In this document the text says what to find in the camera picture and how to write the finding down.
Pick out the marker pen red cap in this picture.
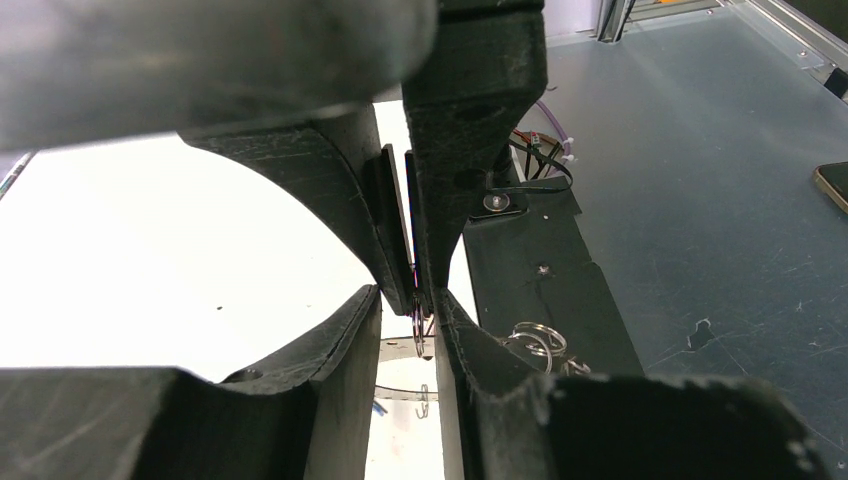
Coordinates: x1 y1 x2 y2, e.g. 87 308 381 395
1 151 38 198

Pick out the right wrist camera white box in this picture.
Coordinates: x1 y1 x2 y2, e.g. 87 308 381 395
1 1 438 151

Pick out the large perforated metal keyring disc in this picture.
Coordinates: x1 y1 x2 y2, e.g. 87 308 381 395
374 291 594 422

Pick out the phone on side table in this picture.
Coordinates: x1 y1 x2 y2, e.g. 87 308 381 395
812 162 848 214

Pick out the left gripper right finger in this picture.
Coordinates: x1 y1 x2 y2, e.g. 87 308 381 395
433 288 829 480

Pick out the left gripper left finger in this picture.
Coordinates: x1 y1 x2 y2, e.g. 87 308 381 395
1 285 382 479

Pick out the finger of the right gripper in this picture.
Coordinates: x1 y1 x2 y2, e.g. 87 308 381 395
179 104 414 315
402 1 548 312

